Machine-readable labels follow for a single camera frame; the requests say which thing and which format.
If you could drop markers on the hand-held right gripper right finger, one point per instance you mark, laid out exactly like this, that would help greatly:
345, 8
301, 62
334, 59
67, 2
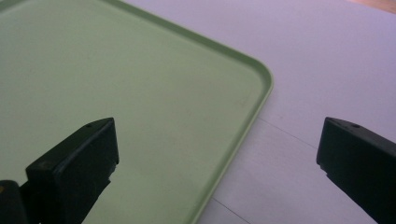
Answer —
358, 155

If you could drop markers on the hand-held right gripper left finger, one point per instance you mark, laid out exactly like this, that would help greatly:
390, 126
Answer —
73, 171

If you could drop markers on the green plastic tray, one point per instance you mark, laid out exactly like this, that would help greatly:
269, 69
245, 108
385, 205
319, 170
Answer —
130, 93

